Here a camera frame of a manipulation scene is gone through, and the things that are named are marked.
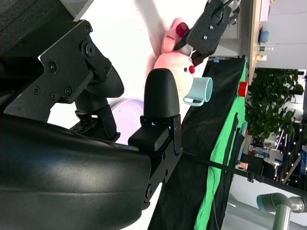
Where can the grey industrial robot arm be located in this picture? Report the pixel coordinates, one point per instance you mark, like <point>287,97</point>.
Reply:
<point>283,208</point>

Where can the dark grey textured fabric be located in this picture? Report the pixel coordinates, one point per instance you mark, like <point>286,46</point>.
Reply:
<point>28,21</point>

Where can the black stand bar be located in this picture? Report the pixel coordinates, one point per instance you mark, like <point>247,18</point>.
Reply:
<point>239,173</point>

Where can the teal plastic mug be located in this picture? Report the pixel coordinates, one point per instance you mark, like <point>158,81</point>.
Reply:
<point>201,88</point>

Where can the green leafy plant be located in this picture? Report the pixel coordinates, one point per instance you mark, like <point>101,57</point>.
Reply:
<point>271,103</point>

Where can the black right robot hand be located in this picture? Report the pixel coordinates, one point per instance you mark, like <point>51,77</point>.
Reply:
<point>72,172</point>

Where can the pink plush beaver doll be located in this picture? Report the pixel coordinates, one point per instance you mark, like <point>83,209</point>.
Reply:
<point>172,64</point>

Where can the wooden shelf panel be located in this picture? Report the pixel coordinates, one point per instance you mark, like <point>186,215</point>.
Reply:
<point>254,28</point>

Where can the green backdrop cloth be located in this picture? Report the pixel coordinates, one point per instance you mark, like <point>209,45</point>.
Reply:
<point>220,148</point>

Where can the lavender plastic plate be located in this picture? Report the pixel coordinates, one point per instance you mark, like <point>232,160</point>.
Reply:
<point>127,112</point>

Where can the blue bowl-shaped object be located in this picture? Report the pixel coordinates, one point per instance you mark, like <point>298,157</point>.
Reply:
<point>264,36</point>

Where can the black backdrop cloth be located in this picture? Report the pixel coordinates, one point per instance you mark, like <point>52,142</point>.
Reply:
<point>199,134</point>

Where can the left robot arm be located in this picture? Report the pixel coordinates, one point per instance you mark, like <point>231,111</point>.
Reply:
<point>230,2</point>

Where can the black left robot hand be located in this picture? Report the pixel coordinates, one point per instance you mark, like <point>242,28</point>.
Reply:
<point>206,31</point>

